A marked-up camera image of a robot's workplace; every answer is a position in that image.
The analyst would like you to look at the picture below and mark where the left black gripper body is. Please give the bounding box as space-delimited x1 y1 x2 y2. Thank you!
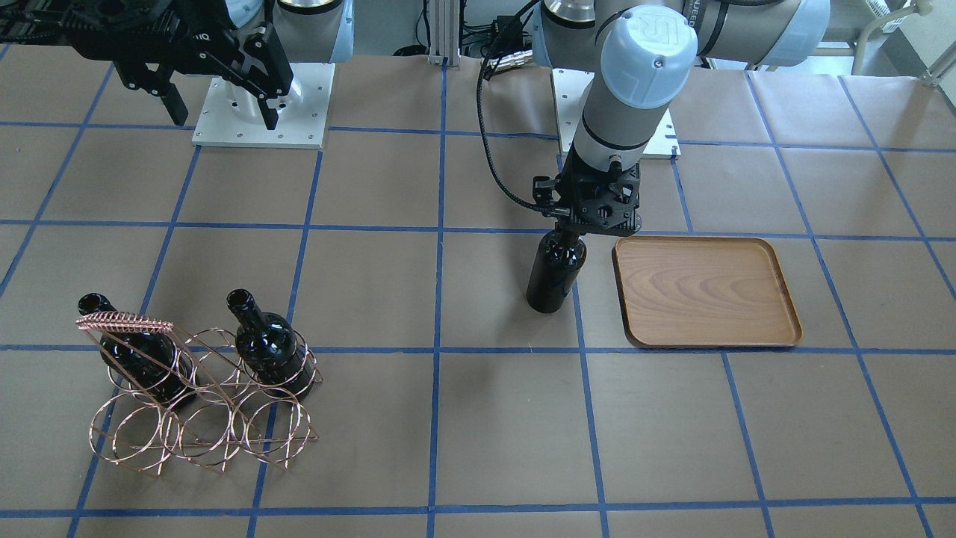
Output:
533 149 642 236

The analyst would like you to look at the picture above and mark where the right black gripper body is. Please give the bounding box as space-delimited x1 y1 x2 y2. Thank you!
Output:
2 1 274 89

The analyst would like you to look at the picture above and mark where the dark wine bottle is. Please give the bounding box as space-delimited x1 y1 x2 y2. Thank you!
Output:
99 331 196 411
226 288 315 401
526 227 587 314

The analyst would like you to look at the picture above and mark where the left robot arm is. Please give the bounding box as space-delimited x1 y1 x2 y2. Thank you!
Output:
533 1 831 236

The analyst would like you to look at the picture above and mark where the wooden tray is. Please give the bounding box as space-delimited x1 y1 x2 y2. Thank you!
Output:
612 235 803 348

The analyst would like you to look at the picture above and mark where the black braided cable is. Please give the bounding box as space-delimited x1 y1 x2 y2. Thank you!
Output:
476 0 553 214

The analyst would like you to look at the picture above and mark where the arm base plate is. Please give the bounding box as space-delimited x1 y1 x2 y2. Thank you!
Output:
552 69 682 159
192 64 337 149

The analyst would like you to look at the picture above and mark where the copper wire bottle basket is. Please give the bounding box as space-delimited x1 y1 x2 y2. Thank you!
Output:
75 312 318 474

